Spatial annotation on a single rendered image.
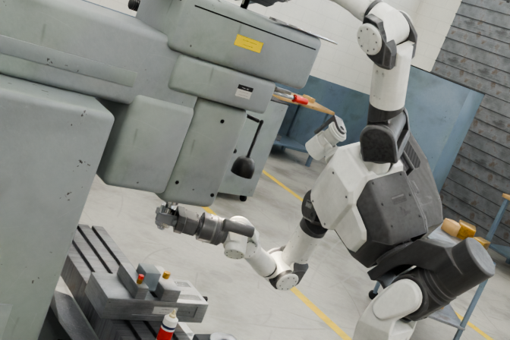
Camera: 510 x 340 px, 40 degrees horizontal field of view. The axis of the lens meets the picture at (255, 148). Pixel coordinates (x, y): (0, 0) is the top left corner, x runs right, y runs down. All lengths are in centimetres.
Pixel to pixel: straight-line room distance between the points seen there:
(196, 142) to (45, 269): 52
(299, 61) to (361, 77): 944
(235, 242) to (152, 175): 38
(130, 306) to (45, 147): 67
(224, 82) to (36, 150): 55
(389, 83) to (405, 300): 56
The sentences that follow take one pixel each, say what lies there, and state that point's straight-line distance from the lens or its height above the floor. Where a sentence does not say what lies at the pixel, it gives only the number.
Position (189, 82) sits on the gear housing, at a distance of 184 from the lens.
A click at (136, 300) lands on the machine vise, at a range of 211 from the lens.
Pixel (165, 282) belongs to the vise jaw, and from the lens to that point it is 217.
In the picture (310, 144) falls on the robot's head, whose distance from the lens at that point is 207.
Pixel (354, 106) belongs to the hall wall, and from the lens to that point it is 1153.
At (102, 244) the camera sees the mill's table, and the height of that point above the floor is 93.
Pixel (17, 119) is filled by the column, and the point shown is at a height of 150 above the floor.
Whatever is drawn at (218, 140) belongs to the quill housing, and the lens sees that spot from 197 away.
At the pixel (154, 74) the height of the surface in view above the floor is 166.
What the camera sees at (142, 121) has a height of 153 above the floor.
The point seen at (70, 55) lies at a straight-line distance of 171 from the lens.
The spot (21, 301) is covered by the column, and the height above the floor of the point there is 106.
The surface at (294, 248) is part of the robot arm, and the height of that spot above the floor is 124.
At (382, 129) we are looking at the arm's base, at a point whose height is 174.
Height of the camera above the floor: 192
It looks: 11 degrees down
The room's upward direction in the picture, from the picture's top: 22 degrees clockwise
